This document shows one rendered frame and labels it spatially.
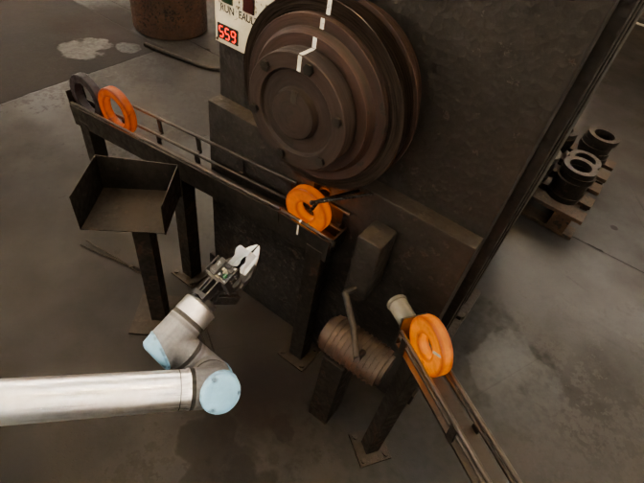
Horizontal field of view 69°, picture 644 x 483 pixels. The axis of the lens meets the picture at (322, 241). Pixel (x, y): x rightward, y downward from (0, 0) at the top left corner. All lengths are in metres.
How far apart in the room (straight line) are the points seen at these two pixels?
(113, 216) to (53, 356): 0.68
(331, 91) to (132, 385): 0.72
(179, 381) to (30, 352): 1.12
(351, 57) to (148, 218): 0.86
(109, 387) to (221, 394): 0.22
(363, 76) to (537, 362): 1.61
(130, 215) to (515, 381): 1.63
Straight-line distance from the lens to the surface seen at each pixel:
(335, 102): 1.02
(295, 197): 1.40
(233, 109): 1.57
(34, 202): 2.68
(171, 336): 1.16
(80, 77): 2.08
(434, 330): 1.16
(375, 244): 1.27
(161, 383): 1.05
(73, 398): 1.04
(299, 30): 1.10
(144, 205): 1.63
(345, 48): 1.05
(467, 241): 1.27
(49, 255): 2.40
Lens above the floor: 1.69
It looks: 46 degrees down
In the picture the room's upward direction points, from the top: 11 degrees clockwise
